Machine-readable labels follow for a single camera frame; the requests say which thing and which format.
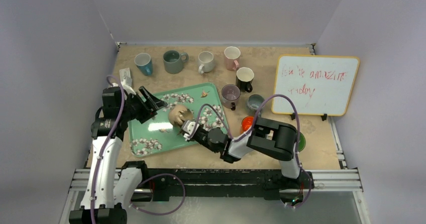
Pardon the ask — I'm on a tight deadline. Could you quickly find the small white red box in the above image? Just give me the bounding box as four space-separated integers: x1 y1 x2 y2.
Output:
119 68 131 81

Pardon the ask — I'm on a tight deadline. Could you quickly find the grey-blue speckled round mug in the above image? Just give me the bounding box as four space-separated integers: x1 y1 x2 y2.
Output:
246 94 265 116

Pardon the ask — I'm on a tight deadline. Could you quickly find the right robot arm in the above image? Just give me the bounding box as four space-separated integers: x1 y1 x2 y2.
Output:
181 118 302 187

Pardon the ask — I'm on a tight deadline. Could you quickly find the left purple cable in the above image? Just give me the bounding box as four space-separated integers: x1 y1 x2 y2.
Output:
89 75 186 224

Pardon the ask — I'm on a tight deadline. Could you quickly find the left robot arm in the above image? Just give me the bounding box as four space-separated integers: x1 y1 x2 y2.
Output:
69 86 167 223

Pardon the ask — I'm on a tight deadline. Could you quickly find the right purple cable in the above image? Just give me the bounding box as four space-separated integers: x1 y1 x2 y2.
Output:
194 94 313 210

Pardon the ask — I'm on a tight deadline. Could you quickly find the cream mug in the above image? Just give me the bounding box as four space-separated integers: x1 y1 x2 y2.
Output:
298 133 306 152

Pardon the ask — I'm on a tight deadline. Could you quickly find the blue textured mug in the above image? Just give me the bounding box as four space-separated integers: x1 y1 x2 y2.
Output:
134 53 153 76

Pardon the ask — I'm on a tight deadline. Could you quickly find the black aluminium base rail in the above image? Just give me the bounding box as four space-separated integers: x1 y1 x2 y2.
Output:
68 167 363 203

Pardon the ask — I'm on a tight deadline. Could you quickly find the orange mug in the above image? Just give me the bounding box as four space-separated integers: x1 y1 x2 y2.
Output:
240 116 254 134

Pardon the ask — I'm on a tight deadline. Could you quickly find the beige round mug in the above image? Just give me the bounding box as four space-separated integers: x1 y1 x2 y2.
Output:
168 104 194 127

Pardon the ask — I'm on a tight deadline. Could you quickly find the green floral tray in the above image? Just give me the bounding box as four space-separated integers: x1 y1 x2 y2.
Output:
128 83 228 157

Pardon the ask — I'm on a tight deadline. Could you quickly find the grey flat-bottom mug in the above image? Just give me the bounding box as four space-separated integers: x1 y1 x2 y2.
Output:
163 50 189 74

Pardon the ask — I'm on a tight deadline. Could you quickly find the yellow framed whiteboard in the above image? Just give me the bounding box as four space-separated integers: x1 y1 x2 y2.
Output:
271 55 360 116

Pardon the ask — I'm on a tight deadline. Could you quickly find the purple cable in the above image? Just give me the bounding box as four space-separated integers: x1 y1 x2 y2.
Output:
194 94 313 210
89 75 186 224

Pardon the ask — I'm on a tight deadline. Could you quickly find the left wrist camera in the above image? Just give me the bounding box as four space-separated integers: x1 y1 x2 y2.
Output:
121 76 137 95

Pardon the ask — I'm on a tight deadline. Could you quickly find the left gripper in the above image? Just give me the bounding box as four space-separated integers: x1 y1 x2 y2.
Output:
120 87 166 123

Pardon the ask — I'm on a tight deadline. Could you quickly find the pink faceted mug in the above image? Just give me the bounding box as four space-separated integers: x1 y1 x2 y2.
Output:
224 46 241 71

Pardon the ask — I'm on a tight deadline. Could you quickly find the white speckled round mug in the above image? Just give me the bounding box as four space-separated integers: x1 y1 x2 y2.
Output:
197 51 216 74

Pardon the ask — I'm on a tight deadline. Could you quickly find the black mug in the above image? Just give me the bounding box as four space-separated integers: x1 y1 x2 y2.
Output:
236 67 255 92

